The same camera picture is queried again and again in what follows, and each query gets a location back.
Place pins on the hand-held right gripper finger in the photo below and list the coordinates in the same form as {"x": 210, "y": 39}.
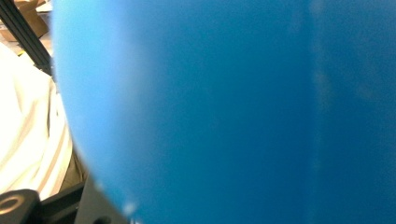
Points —
{"x": 96, "y": 205}

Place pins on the blue bottle with white cap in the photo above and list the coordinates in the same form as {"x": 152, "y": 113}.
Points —
{"x": 233, "y": 109}

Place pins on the khaki pants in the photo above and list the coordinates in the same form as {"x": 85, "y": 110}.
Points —
{"x": 76, "y": 174}

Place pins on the white shirt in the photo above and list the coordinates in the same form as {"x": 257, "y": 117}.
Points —
{"x": 28, "y": 124}

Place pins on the brown cardboard box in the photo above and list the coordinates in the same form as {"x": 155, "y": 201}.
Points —
{"x": 28, "y": 18}

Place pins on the black metal stand post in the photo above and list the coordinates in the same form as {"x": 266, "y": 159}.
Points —
{"x": 28, "y": 40}

